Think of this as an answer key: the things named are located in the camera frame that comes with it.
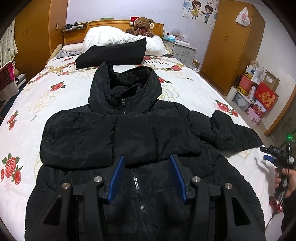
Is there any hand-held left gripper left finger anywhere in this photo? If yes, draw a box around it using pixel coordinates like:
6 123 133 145
26 155 126 241

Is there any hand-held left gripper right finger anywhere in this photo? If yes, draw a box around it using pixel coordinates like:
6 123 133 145
169 154 266 241

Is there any black puffer jacket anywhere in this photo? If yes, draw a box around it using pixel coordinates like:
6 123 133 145
24 61 266 241

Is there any person's right forearm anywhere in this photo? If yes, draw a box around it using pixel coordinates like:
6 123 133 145
281 190 296 234

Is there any person's right hand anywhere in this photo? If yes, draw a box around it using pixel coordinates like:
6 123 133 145
275 168 296 199

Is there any pink floral box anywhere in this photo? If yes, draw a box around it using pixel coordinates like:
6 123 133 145
246 100 266 126

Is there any red gift box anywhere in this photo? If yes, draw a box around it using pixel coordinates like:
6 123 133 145
254 82 278 111

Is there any clear plastic box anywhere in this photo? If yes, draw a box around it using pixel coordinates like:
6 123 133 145
232 91 252 112

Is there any white paper roll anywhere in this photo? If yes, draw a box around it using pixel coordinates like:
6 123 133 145
227 86 238 102

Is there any cardboard box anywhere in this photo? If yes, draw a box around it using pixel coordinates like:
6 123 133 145
262 70 280 92

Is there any white paper bag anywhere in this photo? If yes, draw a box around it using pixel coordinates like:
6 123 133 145
245 61 265 84

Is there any floral bed sheet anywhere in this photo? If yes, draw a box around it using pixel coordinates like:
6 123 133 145
0 43 287 241

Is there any wooden wardrobe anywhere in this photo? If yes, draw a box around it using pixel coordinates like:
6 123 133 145
13 0 70 80
201 0 266 96

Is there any folded black garment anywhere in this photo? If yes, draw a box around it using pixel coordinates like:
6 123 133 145
75 38 147 69

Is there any grey nightstand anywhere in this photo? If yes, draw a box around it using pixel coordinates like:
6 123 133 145
172 43 199 65

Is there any grey cloth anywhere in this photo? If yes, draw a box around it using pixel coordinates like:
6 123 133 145
55 50 81 59

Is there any pale pink pillow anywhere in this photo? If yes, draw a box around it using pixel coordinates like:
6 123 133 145
62 43 84 52

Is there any white duvet pillow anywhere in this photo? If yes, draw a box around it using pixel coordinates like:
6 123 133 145
83 26 166 57

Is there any pile of bags and tissues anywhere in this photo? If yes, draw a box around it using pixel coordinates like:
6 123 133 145
163 27 191 44

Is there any white plastic bag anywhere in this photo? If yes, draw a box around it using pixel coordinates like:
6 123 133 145
235 6 251 26

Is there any pink storage box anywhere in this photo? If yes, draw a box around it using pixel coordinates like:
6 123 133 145
0 61 19 100

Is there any brown teddy bear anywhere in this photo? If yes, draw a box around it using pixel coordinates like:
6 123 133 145
126 16 155 37

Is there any wooden headboard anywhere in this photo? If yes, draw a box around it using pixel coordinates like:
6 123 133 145
61 20 164 45

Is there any headboard shelf with small things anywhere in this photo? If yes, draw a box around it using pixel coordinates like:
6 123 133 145
61 20 88 33

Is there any patterned curtain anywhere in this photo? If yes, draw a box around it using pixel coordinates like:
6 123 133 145
0 23 18 67

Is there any cartoon wall poster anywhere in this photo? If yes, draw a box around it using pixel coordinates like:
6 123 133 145
183 0 220 25

